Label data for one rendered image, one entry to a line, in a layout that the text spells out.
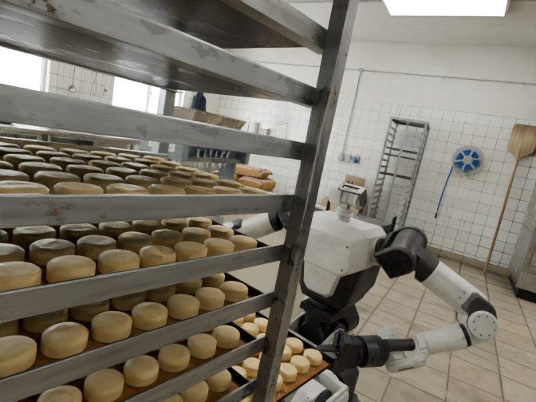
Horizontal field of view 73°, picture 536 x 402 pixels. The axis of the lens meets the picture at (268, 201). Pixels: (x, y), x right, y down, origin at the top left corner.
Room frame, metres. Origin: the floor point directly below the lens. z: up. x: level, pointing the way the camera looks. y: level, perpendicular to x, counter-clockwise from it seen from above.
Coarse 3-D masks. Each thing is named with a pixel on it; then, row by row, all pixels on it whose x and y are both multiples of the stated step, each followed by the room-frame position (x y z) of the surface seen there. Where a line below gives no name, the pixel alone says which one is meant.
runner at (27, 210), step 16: (0, 208) 0.29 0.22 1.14; (16, 208) 0.30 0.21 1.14; (32, 208) 0.31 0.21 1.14; (48, 208) 0.32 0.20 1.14; (64, 208) 0.33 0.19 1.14; (80, 208) 0.34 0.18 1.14; (96, 208) 0.35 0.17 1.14; (112, 208) 0.37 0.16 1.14; (128, 208) 0.38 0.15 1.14; (144, 208) 0.39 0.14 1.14; (160, 208) 0.41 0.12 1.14; (176, 208) 0.43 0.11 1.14; (192, 208) 0.45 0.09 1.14; (208, 208) 0.47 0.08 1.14; (224, 208) 0.49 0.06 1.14; (240, 208) 0.51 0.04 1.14; (256, 208) 0.54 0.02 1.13; (272, 208) 0.57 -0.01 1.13; (288, 208) 0.61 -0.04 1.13; (0, 224) 0.29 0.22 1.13; (16, 224) 0.30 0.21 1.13; (32, 224) 0.31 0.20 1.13; (48, 224) 0.32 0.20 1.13; (64, 224) 0.33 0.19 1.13
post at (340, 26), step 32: (352, 0) 0.60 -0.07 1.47; (352, 32) 0.61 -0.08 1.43; (320, 96) 0.60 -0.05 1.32; (320, 128) 0.59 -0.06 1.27; (320, 160) 0.60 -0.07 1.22; (288, 224) 0.61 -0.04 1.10; (288, 256) 0.60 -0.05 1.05; (288, 288) 0.59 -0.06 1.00; (288, 320) 0.61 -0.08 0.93; (256, 384) 0.61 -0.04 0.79
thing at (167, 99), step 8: (160, 96) 0.89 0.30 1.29; (168, 96) 0.88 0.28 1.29; (160, 104) 0.89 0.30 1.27; (168, 104) 0.89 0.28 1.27; (160, 112) 0.88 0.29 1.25; (168, 112) 0.89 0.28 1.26; (152, 144) 0.89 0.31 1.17; (160, 144) 0.88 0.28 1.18; (168, 144) 0.90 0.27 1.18; (160, 152) 0.88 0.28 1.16
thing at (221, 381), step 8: (216, 376) 0.61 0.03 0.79; (224, 376) 0.61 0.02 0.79; (200, 384) 0.58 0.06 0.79; (208, 384) 0.59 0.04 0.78; (216, 384) 0.59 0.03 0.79; (224, 384) 0.59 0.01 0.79; (232, 384) 0.62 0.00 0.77; (184, 392) 0.55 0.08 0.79; (192, 392) 0.55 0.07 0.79; (200, 392) 0.56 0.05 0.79; (208, 392) 0.58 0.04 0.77; (216, 392) 0.59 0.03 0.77; (224, 392) 0.59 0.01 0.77; (168, 400) 0.53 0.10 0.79; (176, 400) 0.53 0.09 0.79; (184, 400) 0.55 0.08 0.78; (192, 400) 0.54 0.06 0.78; (200, 400) 0.55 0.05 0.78; (208, 400) 0.57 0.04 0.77; (216, 400) 0.57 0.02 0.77
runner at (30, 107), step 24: (0, 96) 0.29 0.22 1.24; (24, 96) 0.30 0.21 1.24; (48, 96) 0.31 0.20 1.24; (0, 120) 0.29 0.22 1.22; (24, 120) 0.30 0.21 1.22; (48, 120) 0.31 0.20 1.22; (72, 120) 0.33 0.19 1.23; (96, 120) 0.35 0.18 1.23; (120, 120) 0.36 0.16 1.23; (144, 120) 0.38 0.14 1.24; (168, 120) 0.41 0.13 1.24; (192, 120) 0.43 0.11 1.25; (192, 144) 0.44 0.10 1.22; (216, 144) 0.46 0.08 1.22; (240, 144) 0.50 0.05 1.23; (264, 144) 0.54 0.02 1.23; (288, 144) 0.58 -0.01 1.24
